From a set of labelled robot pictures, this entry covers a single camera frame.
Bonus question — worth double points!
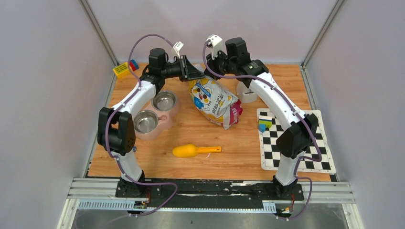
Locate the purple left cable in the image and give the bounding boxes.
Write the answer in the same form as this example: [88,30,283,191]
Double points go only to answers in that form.
[104,33,179,218]

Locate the steel bowl far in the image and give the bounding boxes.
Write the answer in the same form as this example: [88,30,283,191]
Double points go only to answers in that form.
[151,91,177,111]

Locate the purple cable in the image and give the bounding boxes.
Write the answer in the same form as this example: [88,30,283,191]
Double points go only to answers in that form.
[202,41,323,221]
[104,33,179,218]

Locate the steel bowl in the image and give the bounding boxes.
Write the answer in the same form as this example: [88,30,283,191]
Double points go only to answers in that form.
[151,91,177,111]
[133,110,159,134]

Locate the yellow red blue block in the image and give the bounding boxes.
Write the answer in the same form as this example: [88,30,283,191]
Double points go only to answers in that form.
[113,59,139,79]

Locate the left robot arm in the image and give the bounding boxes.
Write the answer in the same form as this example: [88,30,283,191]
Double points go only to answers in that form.
[97,48,204,197]

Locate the green white blue blocks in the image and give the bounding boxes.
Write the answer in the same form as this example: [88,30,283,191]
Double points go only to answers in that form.
[257,115,273,133]

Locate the steel bowl near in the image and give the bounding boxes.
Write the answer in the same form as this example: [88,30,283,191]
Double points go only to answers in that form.
[133,110,159,134]

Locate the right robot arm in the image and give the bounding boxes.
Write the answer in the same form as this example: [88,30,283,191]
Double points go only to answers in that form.
[203,34,321,199]

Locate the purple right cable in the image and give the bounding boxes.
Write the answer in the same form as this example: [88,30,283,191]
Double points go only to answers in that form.
[202,41,323,221]

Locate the pink double bowl stand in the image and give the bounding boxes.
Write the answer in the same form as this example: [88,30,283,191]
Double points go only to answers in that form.
[133,90,181,141]

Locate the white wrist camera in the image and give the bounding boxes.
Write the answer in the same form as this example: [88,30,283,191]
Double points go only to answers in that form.
[171,41,184,58]
[207,34,224,60]

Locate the white metronome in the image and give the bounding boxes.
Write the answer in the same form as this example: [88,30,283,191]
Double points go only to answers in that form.
[236,82,257,104]

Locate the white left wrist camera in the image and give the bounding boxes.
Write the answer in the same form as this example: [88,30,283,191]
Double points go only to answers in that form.
[171,41,184,58]

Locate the pet food bag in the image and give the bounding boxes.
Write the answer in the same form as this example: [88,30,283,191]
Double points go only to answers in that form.
[189,75,243,130]

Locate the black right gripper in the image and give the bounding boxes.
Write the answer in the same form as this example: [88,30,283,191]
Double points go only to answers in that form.
[205,49,237,81]

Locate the yellow food scoop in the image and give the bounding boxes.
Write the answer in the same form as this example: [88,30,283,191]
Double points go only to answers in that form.
[172,144,222,158]

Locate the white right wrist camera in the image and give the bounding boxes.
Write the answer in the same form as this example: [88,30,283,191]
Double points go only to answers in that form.
[207,34,224,60]

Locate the checkerboard mat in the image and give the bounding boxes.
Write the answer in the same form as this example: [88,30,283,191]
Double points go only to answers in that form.
[256,108,337,175]

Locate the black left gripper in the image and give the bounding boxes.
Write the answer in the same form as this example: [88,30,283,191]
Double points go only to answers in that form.
[160,55,205,82]

